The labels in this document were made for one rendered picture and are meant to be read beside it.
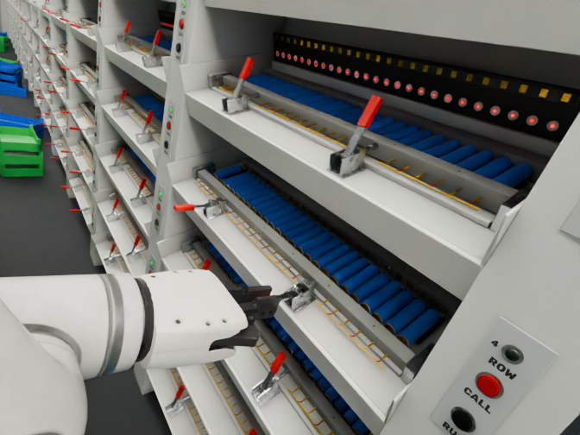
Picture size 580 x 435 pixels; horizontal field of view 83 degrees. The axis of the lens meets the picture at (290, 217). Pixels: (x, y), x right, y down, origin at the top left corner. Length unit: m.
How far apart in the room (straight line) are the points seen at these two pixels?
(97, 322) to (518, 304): 0.31
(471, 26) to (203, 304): 0.34
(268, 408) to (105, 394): 0.73
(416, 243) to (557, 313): 0.11
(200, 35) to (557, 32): 0.57
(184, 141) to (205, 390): 0.55
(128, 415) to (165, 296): 0.88
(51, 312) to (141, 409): 0.94
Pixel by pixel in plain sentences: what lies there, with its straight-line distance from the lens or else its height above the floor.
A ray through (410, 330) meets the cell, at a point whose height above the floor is 0.76.
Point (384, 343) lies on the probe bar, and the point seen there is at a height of 0.75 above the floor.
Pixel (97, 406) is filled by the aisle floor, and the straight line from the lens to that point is 1.23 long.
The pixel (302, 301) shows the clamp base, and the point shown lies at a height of 0.73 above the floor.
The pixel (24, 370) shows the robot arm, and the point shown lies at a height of 0.85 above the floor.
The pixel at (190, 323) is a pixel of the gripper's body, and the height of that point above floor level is 0.78.
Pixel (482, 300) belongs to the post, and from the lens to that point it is 0.31.
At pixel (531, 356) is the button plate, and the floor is 0.87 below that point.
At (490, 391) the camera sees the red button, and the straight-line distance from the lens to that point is 0.33.
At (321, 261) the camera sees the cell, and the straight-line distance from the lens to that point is 0.51.
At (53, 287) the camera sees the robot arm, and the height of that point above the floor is 0.82.
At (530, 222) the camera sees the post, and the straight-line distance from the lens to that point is 0.29.
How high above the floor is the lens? 1.01
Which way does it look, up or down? 23 degrees down
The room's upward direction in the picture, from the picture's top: 17 degrees clockwise
